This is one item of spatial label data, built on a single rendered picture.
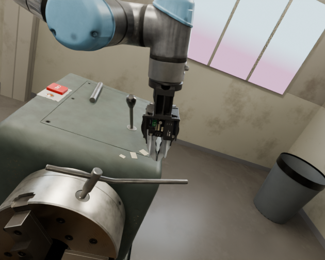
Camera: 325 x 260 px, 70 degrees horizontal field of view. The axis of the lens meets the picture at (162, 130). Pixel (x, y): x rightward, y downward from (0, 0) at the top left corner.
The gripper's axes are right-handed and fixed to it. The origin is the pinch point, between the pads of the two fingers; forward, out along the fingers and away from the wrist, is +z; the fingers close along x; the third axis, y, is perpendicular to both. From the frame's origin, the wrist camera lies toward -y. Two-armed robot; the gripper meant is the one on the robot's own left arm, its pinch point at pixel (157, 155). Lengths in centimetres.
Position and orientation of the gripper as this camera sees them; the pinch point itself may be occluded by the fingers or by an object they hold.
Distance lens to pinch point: 59.2
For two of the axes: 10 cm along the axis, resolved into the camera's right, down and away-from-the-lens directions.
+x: 9.9, 1.0, 0.3
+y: -0.2, 4.6, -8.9
